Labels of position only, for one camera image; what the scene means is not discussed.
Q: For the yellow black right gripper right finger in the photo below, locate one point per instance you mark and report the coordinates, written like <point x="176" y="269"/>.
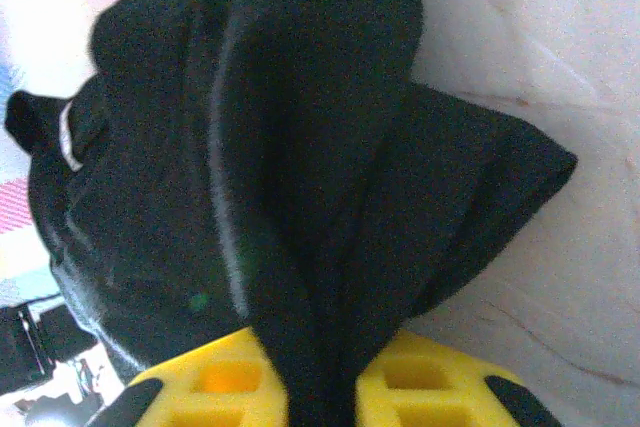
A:
<point x="440" y="392"/>

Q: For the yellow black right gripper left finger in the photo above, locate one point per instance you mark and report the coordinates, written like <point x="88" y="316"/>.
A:
<point x="200" y="387"/>

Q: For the black t-shirt with floral print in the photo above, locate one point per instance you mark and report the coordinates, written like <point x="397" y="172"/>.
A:
<point x="300" y="147"/>

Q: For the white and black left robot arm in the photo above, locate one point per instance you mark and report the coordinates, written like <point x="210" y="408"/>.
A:
<point x="50" y="342"/>

